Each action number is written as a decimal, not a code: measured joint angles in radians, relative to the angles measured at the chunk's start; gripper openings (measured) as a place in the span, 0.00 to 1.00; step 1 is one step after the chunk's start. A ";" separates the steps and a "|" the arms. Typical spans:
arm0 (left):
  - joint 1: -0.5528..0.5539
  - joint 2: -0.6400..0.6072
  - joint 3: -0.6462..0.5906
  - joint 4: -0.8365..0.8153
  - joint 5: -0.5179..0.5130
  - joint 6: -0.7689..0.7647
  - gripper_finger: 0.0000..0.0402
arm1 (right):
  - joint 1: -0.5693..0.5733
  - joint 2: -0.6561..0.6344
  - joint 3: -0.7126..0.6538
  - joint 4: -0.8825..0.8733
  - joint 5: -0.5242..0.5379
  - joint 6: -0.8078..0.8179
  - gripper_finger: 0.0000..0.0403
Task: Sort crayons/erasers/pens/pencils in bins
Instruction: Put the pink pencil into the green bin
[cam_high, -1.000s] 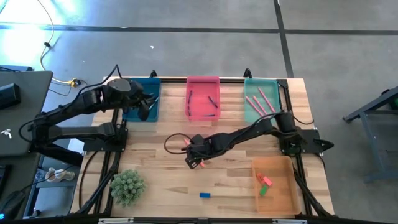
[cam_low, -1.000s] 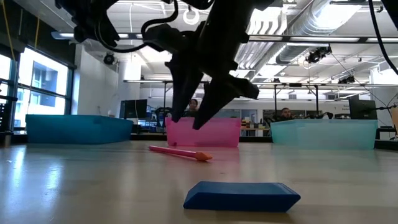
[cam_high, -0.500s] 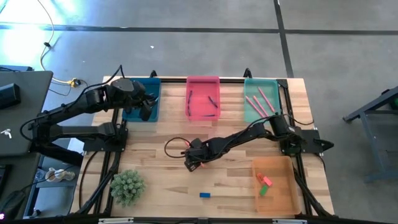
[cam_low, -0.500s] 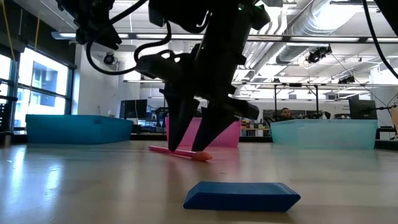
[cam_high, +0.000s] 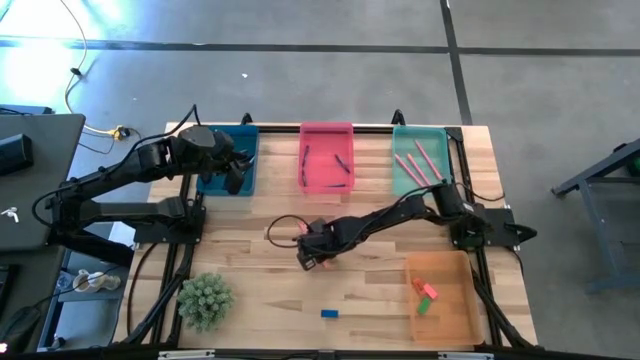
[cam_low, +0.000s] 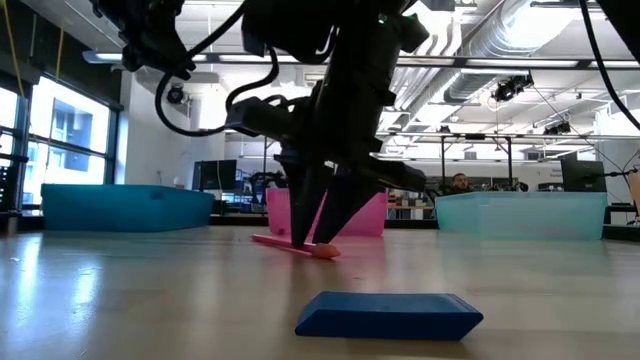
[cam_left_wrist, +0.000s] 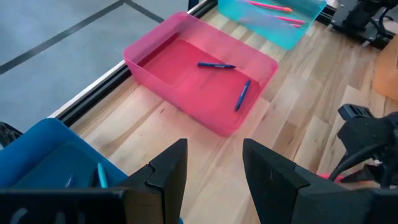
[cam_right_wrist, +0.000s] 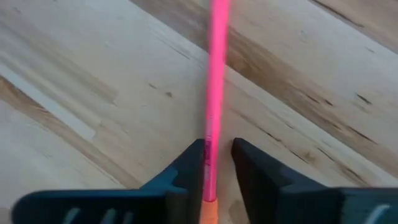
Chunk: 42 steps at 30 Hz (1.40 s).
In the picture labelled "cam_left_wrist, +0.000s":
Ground teal translucent plastic bin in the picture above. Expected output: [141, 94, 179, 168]
[217, 0, 328, 50]

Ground blue plastic bin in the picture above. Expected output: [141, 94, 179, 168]
[0, 118, 129, 190]

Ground dark purple crayon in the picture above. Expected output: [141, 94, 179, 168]
[197, 62, 236, 70]

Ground pink translucent plastic bin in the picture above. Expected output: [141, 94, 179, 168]
[123, 11, 279, 138]

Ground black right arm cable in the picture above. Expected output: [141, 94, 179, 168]
[328, 142, 383, 183]

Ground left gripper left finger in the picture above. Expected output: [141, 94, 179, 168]
[118, 138, 188, 224]

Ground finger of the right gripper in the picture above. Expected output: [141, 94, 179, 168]
[341, 164, 379, 184]

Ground teal pen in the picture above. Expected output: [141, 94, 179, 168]
[96, 162, 109, 189]

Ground orange translucent plastic bin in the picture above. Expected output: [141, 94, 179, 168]
[372, 34, 398, 103]

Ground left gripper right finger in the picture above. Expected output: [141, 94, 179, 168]
[242, 138, 374, 224]

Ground dark blue crayon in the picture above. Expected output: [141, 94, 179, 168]
[234, 80, 252, 112]

